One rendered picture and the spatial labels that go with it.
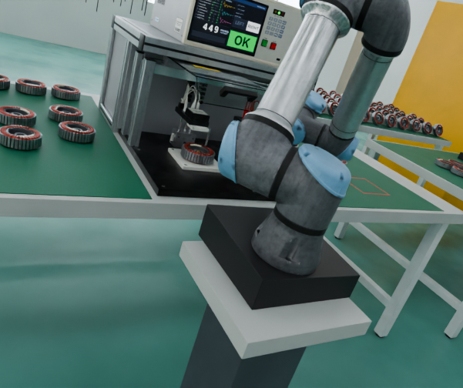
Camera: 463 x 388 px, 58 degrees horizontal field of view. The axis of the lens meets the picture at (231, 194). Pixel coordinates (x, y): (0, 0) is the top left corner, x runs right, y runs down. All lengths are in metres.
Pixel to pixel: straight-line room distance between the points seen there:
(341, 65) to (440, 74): 1.08
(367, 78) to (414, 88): 4.17
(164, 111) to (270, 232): 0.86
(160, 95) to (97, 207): 0.61
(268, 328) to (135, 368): 0.95
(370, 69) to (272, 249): 0.49
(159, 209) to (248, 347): 0.50
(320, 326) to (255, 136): 0.40
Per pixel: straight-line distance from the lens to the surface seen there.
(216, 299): 0.85
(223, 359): 1.00
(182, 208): 1.16
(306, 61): 0.91
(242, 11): 1.49
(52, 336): 1.78
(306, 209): 0.81
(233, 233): 0.91
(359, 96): 1.11
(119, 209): 1.10
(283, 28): 1.57
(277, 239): 0.84
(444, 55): 5.13
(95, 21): 7.76
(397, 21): 1.01
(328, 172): 0.79
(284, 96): 0.87
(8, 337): 1.77
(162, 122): 1.60
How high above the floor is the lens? 1.25
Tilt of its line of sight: 23 degrees down
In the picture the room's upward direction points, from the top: 17 degrees clockwise
